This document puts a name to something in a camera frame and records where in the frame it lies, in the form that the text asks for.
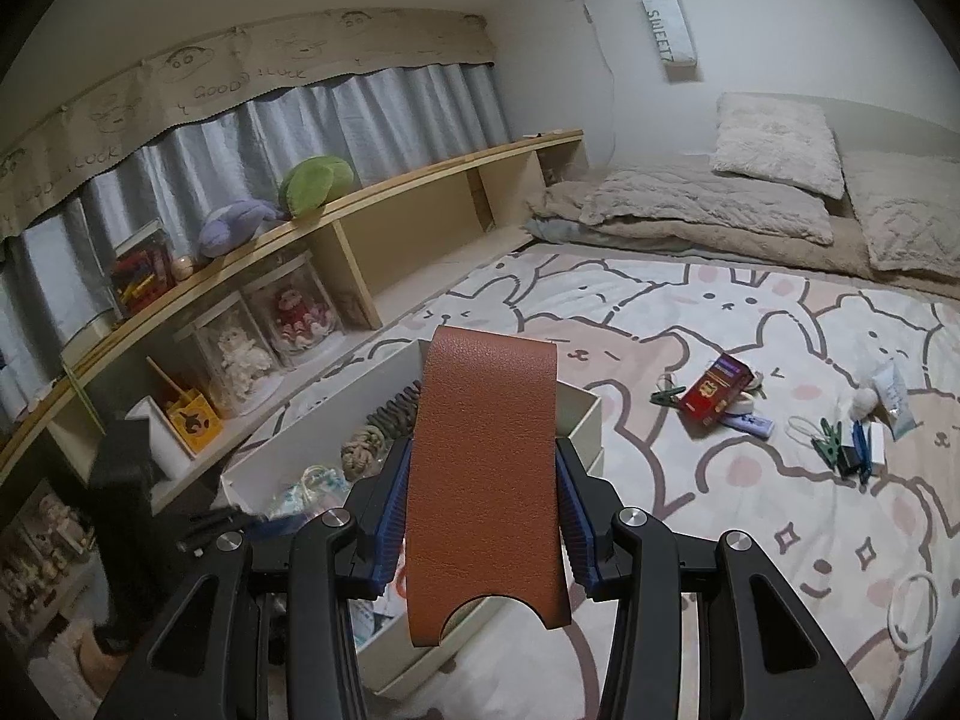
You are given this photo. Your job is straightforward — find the white hanging wall bag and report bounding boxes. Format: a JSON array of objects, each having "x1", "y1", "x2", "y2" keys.
[{"x1": 636, "y1": 0, "x2": 700, "y2": 70}]

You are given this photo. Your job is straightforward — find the beige printed valance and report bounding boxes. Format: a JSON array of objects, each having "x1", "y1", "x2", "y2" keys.
[{"x1": 0, "y1": 9, "x2": 496, "y2": 237}]

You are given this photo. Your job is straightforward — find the braided rope knot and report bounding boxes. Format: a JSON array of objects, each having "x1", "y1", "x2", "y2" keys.
[{"x1": 341, "y1": 424, "x2": 398, "y2": 481}]

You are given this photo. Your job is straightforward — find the tan fleece blanket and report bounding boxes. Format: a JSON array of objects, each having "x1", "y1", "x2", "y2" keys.
[{"x1": 525, "y1": 184, "x2": 960, "y2": 293}]

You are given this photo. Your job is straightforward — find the long wooden shelf unit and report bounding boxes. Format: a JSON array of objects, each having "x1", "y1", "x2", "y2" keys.
[{"x1": 0, "y1": 129, "x2": 586, "y2": 616}]

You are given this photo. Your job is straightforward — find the row of small figurines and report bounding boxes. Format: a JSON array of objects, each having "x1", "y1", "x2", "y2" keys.
[{"x1": 0, "y1": 491, "x2": 95, "y2": 616}]

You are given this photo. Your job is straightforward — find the green plastic clips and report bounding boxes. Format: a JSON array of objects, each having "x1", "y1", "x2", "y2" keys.
[{"x1": 811, "y1": 418, "x2": 848, "y2": 473}]

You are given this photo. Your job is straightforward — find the green plush toy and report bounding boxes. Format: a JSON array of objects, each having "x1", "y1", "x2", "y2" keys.
[{"x1": 279, "y1": 156, "x2": 359, "y2": 220}]

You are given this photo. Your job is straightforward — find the white doll in clear case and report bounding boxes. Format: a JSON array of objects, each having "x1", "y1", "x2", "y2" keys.
[{"x1": 174, "y1": 292, "x2": 282, "y2": 417}]

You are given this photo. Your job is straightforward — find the wooden stick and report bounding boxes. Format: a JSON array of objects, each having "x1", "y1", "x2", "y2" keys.
[{"x1": 146, "y1": 356, "x2": 188, "y2": 402}]

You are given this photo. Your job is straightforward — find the black coiled cord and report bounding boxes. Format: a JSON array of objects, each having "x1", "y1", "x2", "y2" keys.
[{"x1": 366, "y1": 381, "x2": 422, "y2": 436}]

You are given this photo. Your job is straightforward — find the blue and white small box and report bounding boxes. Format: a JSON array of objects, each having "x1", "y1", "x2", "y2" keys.
[{"x1": 851, "y1": 420, "x2": 886, "y2": 485}]

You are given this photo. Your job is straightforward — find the brown leather pouch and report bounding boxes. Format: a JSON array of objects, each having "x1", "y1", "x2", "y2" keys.
[{"x1": 403, "y1": 326, "x2": 572, "y2": 650}]

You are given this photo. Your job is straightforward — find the white storage box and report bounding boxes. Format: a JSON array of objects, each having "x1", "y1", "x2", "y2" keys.
[{"x1": 221, "y1": 337, "x2": 605, "y2": 695}]

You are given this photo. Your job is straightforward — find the grey blanket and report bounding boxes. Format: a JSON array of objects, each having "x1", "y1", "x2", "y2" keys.
[{"x1": 523, "y1": 217, "x2": 601, "y2": 245}]

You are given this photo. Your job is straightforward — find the grey curtain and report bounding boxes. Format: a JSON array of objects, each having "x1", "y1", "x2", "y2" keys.
[{"x1": 0, "y1": 60, "x2": 518, "y2": 421}]

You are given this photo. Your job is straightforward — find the quilted beige pillow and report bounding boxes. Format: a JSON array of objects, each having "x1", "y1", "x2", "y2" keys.
[{"x1": 840, "y1": 150, "x2": 960, "y2": 278}]

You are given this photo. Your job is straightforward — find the quilted beige comforter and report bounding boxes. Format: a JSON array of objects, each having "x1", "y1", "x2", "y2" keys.
[{"x1": 581, "y1": 165, "x2": 835, "y2": 245}]

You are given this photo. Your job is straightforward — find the fluffy beige pillow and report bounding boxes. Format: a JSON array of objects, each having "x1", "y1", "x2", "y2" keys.
[{"x1": 711, "y1": 92, "x2": 847, "y2": 200}]

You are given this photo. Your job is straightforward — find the white wall cable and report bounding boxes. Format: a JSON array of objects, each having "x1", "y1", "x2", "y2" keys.
[{"x1": 574, "y1": 0, "x2": 623, "y2": 166}]

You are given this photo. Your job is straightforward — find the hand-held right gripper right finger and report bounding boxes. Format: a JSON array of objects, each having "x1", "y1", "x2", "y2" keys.
[{"x1": 555, "y1": 435, "x2": 875, "y2": 720}]

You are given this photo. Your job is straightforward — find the white hair tie loop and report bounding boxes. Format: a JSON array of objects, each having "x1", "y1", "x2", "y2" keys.
[{"x1": 786, "y1": 414, "x2": 826, "y2": 451}]

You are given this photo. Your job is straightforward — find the purple plush toy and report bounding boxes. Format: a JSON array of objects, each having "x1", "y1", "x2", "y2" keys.
[{"x1": 197, "y1": 199, "x2": 290, "y2": 260}]

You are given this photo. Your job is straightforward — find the red cardboard packet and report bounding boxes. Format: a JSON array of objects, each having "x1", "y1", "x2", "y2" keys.
[{"x1": 677, "y1": 354, "x2": 757, "y2": 428}]

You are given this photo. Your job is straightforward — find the white plastic ring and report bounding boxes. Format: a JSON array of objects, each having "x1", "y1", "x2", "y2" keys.
[{"x1": 887, "y1": 570, "x2": 942, "y2": 652}]

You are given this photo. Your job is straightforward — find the red doll in clear case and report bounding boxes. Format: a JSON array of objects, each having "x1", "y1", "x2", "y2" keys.
[{"x1": 244, "y1": 253, "x2": 346, "y2": 370}]

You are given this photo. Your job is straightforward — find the clear box of colourful toys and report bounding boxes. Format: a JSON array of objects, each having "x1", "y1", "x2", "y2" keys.
[{"x1": 111, "y1": 221, "x2": 177, "y2": 320}]

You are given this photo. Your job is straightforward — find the clear plastic bag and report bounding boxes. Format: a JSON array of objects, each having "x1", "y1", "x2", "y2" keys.
[{"x1": 266, "y1": 465, "x2": 353, "y2": 522}]

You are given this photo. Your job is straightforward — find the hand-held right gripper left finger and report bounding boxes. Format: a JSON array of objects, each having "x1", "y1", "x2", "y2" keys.
[{"x1": 94, "y1": 435, "x2": 413, "y2": 720}]

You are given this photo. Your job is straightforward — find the yellow pen holder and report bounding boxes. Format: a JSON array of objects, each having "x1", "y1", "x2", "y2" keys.
[{"x1": 165, "y1": 388, "x2": 224, "y2": 455}]

